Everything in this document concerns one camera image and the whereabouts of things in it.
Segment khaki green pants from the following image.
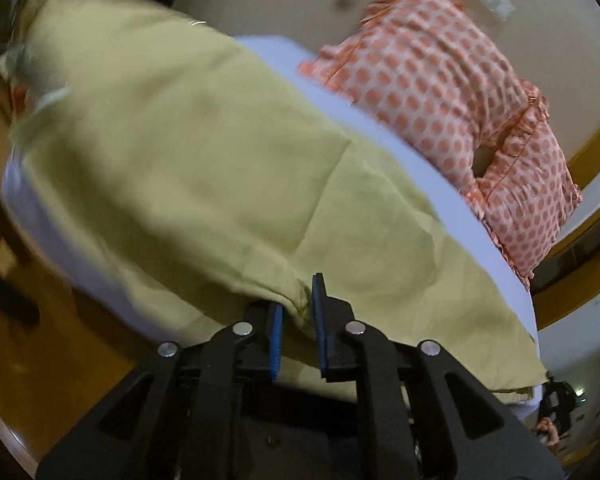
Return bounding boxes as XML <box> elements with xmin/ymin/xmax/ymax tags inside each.
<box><xmin>11</xmin><ymin>0</ymin><xmax>545</xmax><ymax>403</ymax></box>

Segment white bed sheet mattress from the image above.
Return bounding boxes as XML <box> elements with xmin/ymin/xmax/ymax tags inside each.
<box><xmin>1</xmin><ymin>36</ymin><xmax>538</xmax><ymax>344</ymax></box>

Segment orange polka dot pillow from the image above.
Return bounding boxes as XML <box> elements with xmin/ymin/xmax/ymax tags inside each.
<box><xmin>300</xmin><ymin>0</ymin><xmax>539</xmax><ymax>200</ymax></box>
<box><xmin>477</xmin><ymin>80</ymin><xmax>582</xmax><ymax>287</ymax></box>

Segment wooden headboard frame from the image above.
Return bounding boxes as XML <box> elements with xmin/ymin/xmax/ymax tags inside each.
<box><xmin>532</xmin><ymin>128</ymin><xmax>600</xmax><ymax>330</ymax></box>

